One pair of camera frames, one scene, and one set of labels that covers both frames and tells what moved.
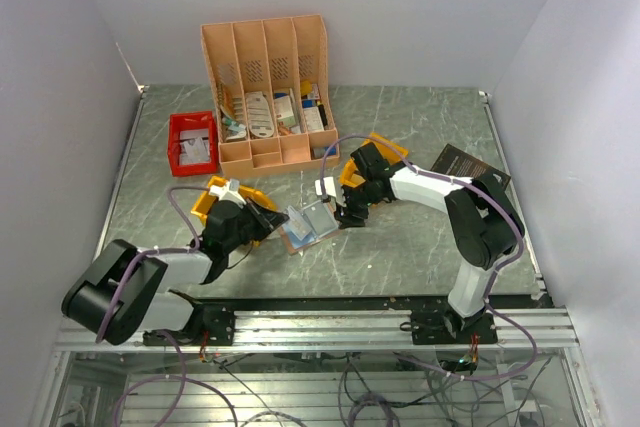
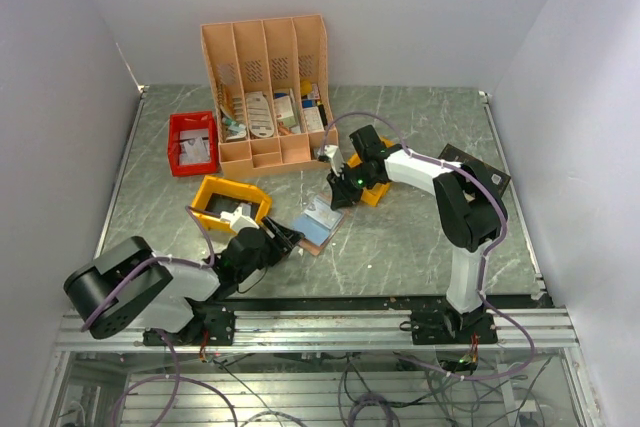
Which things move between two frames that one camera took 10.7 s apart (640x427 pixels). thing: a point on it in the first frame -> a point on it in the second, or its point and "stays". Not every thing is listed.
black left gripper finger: (265, 220) -> (284, 237)
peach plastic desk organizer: (273, 94) stays
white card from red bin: (296, 224) -> (320, 209)
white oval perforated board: (260, 115) stays
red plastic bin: (193, 121) stays
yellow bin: (203, 201) stays
